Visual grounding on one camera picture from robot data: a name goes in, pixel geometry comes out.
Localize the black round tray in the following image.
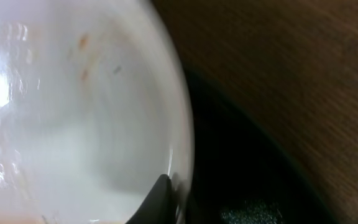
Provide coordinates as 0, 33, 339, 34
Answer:
184, 69, 336, 224

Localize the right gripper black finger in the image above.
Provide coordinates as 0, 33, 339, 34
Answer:
126, 174, 172, 224

